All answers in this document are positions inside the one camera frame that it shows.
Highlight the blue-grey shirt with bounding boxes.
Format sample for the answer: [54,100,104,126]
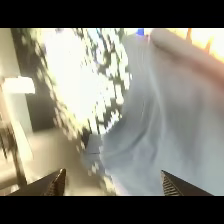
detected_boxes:
[81,29,224,197]

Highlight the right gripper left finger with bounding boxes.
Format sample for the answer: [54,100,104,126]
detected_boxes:
[9,168,67,197]

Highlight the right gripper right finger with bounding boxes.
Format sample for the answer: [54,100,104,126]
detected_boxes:
[160,169,213,197]

